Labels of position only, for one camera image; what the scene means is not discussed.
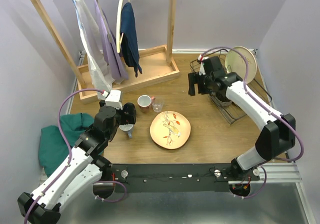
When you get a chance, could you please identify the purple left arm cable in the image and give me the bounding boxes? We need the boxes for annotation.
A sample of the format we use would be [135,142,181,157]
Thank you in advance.
[23,88,127,224]

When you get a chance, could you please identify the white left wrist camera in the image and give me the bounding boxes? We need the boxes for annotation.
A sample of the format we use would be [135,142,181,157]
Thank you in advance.
[102,90,123,110]

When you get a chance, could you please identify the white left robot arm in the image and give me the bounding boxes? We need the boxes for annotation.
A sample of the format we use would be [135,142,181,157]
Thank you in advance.
[17,103,136,224]

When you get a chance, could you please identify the pink mug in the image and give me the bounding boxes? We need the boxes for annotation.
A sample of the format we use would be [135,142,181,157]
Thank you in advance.
[137,95,155,113]

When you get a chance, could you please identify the orange rimmed bird plate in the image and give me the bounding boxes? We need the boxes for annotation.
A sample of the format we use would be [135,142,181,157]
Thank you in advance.
[149,111,191,150]

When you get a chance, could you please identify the lavender hanging garment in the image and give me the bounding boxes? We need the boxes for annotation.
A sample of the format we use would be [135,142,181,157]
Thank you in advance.
[94,0,129,84]

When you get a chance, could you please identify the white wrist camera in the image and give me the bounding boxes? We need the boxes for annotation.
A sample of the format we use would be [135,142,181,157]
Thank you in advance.
[102,90,123,110]
[197,54,206,76]

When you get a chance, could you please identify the cream round hanger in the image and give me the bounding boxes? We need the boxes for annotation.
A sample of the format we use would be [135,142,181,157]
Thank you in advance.
[115,0,130,53]

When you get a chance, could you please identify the black wire dish rack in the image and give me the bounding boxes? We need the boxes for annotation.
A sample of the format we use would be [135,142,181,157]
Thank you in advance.
[205,48,273,124]

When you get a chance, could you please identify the navy hanging garment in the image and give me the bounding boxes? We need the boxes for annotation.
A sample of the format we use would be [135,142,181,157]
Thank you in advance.
[120,2,143,77]

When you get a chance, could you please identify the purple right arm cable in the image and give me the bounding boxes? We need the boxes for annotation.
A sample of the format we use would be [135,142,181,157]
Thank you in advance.
[199,46,305,201]

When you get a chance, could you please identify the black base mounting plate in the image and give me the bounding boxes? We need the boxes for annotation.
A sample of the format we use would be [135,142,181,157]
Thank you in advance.
[92,164,260,198]

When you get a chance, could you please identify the dark blue mug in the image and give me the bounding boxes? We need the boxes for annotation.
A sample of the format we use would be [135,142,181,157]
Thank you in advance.
[130,103,137,116]

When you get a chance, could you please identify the grey blue mug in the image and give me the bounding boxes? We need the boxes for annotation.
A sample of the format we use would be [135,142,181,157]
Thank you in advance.
[119,124,134,139]

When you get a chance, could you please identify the clear drinking glass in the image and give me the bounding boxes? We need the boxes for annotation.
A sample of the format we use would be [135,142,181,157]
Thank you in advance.
[151,97,164,113]

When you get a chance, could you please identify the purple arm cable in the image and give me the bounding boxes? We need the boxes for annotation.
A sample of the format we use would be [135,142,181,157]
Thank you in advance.
[199,46,305,201]
[23,88,127,224]

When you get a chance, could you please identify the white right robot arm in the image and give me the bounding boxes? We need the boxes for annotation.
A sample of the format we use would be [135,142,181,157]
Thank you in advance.
[188,56,296,180]

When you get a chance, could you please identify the wooden clothes rack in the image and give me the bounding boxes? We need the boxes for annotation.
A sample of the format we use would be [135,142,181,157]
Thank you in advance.
[30,0,180,104]

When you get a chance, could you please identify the cream plate with branch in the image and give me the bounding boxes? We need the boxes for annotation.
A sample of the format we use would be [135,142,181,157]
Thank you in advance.
[224,46,258,83]

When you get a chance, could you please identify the white hanging garment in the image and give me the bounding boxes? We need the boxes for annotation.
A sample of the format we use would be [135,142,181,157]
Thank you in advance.
[73,0,114,91]

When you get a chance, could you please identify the dark ceramic bowl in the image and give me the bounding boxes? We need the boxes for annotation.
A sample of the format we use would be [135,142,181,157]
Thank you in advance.
[215,92,232,107]

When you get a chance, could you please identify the green cloth pile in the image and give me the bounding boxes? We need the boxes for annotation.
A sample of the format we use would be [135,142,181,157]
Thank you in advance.
[38,113,94,177]

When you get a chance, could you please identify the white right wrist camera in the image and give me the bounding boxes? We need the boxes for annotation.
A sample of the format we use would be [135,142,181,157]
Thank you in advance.
[197,54,206,76]

